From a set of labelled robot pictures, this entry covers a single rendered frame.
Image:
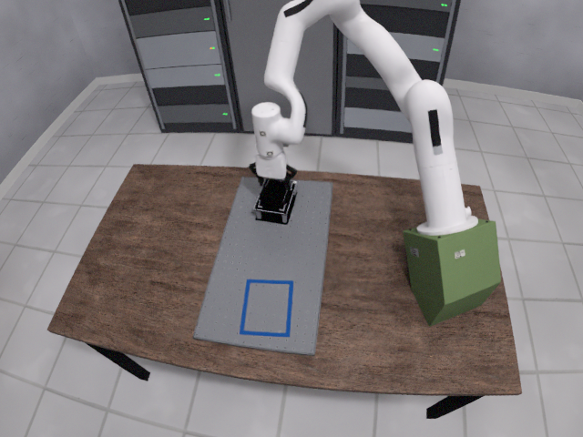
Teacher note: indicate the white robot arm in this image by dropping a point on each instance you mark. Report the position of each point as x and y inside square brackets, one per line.
[426, 101]

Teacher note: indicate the blue rectangular tape outline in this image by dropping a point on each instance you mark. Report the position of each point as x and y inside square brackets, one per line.
[289, 312]

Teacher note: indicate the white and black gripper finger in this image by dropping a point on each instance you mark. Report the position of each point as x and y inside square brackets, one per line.
[289, 176]
[252, 167]

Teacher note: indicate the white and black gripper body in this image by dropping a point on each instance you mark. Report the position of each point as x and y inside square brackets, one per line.
[271, 167]

